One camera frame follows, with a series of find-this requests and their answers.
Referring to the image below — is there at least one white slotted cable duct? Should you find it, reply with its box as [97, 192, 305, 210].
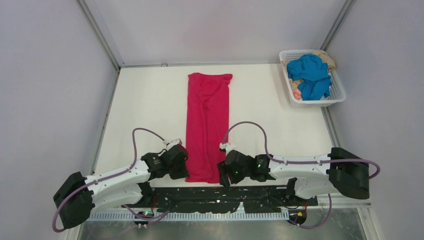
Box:
[88, 209, 289, 222]

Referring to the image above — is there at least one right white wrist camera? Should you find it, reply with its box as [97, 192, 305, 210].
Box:
[219, 142, 236, 154]

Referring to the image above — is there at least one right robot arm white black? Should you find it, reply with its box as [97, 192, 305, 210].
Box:
[217, 143, 371, 205]

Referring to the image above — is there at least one blue t shirt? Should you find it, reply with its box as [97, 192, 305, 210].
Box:
[286, 53, 332, 101]

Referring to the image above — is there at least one salmon pink t shirt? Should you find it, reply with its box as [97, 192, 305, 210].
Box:
[292, 88, 302, 101]

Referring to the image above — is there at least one beige t shirt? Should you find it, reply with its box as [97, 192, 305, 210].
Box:
[281, 50, 336, 94]

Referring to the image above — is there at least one aluminium frame rail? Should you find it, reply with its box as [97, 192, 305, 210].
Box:
[69, 187, 374, 212]

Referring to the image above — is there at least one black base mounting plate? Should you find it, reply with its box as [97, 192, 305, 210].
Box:
[134, 185, 318, 214]

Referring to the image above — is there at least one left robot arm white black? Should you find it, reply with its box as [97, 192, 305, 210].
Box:
[52, 143, 189, 230]

